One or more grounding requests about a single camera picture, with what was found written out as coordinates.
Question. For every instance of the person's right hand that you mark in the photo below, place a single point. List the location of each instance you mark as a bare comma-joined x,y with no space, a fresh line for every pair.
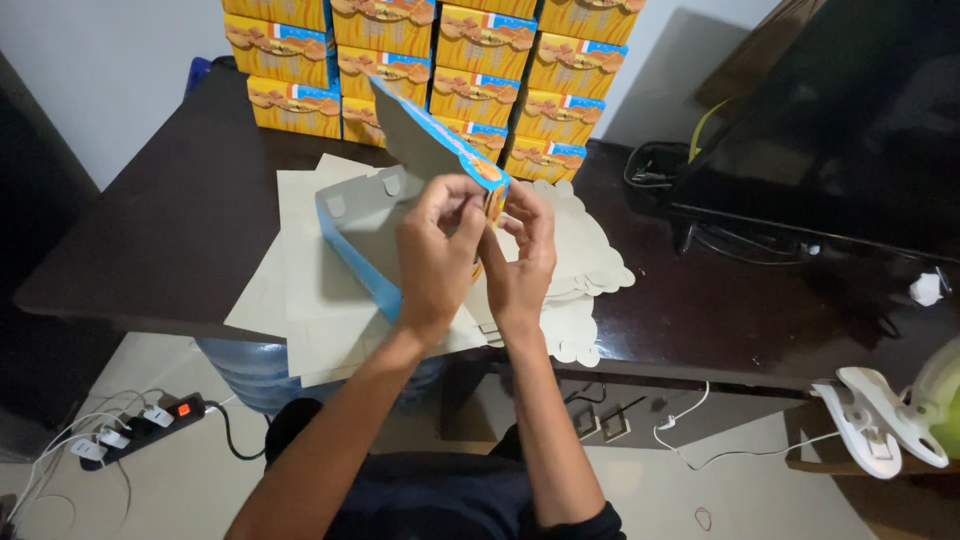
521,277

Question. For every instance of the person's left hand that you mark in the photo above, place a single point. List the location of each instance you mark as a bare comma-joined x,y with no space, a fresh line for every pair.
431,270

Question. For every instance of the blue orange cardboard box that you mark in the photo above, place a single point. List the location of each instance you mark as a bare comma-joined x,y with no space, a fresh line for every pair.
360,232

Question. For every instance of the pile of flat cardboard blanks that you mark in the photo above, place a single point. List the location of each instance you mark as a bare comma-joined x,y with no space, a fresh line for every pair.
315,315

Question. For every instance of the stack of yellow printed boxes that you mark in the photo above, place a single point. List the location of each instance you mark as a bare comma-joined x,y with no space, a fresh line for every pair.
480,82

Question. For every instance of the blue water gallon bottle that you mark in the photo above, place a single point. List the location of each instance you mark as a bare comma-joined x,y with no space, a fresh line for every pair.
247,375

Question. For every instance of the person's dark clothing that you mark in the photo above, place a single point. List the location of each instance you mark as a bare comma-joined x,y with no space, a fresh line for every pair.
435,495

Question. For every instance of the red rubber band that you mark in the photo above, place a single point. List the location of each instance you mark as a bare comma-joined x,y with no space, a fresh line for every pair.
703,519

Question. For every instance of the blue plastic object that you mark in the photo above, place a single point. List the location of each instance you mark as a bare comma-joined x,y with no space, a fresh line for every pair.
196,75

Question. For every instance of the white charger plug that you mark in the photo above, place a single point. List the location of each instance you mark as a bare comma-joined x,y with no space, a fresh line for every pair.
158,415
114,437
88,449

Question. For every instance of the black power strip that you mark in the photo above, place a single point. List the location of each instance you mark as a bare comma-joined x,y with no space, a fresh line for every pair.
135,435

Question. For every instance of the black flat television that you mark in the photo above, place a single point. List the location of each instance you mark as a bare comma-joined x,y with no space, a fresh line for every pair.
832,127

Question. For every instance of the white green clip fan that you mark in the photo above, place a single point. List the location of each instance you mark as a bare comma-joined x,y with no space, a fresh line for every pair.
870,420

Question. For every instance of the white crumpled tissue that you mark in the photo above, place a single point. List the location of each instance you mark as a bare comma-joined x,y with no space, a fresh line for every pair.
925,289

